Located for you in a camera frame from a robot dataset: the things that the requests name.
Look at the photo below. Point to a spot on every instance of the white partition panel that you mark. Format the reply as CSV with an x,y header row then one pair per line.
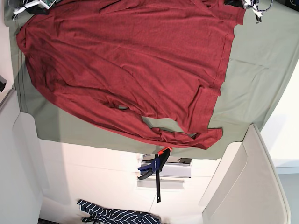
x,y
20,192
245,188

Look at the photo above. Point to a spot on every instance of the red T-shirt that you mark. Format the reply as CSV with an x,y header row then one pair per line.
x,y
150,70

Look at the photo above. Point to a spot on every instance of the green table cloth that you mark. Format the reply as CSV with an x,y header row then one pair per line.
x,y
261,64

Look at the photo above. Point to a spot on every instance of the blue black bar clamp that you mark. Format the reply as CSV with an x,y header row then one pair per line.
x,y
154,168

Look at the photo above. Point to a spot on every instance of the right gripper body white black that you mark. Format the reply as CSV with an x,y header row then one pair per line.
x,y
31,6

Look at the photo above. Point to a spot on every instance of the white partition panel left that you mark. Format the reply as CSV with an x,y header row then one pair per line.
x,y
20,192

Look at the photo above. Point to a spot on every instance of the navy striped shirt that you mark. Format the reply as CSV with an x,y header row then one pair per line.
x,y
100,215

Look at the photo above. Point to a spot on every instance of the white partition panel right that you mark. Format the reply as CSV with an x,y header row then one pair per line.
x,y
245,188

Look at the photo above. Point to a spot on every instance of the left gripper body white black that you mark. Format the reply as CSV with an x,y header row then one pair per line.
x,y
250,5

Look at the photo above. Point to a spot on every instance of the aluminium table frame rail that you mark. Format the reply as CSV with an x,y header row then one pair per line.
x,y
172,177

